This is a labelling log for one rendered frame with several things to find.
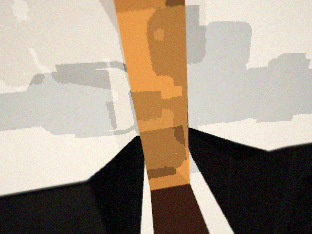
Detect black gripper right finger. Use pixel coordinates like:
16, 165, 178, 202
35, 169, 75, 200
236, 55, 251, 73
188, 128, 312, 234

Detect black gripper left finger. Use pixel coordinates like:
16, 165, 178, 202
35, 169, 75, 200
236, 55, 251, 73
0, 135, 145, 234

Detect orange bar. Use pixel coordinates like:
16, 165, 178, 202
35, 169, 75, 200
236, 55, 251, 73
114, 0, 211, 234

